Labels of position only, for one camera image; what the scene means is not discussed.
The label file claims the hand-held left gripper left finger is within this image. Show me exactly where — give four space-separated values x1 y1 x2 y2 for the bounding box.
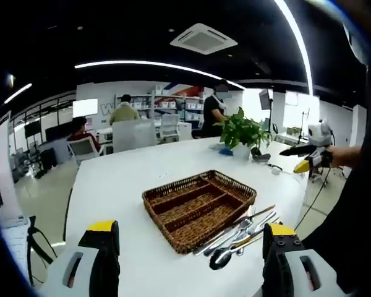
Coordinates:
38 219 122 297

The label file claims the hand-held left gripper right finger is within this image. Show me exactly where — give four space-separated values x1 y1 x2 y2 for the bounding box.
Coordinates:
262 222 347 297

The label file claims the silver spoon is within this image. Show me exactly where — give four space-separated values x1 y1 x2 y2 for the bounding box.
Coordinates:
231 211 278 254
209 216 281 270

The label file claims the brown wicker utensil storage basket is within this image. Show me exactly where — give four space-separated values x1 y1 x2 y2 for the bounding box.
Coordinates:
141 169 258 255

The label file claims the storage shelf with boxes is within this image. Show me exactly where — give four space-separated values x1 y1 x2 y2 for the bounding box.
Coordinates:
116 89 205 124

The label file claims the person's right hand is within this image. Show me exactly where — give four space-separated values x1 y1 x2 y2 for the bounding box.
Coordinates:
320 147 344 170

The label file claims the white charger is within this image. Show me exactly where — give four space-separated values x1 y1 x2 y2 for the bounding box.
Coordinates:
267 163 284 176

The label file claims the thin brown stick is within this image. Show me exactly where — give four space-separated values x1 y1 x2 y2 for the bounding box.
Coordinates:
231 230 265 250

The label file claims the black screen on stand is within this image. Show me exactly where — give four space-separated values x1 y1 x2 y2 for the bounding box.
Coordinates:
259 89 275 111

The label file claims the green potted plant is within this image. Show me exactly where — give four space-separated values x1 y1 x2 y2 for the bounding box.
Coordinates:
215 107 275 161

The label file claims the person's dark clothing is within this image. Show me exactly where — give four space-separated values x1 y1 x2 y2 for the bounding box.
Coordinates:
302 61 371 295

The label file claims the ceiling light strip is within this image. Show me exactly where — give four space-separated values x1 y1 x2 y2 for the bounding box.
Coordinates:
273 0 315 95
2 82 33 105
74 60 245 90

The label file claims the white office chair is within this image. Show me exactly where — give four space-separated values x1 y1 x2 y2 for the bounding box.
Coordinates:
67 137 102 166
159 114 180 143

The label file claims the grey partition panel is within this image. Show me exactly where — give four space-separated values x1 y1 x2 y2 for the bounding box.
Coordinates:
112 119 158 153

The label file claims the black monitor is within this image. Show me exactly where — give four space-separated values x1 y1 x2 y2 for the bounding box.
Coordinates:
24 120 43 139
45 125 72 143

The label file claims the ceiling air vent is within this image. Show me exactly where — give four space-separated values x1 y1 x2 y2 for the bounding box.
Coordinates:
169 23 238 56

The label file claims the white display screen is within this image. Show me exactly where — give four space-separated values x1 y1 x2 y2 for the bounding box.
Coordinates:
72 98 99 118

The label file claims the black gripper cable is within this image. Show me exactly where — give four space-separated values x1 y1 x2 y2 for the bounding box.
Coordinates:
295 166 331 228

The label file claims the black curved strap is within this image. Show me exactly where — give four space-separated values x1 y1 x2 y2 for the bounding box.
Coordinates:
250 147 271 162

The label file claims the black chair frame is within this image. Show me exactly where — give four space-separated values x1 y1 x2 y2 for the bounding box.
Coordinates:
27 215 58 285

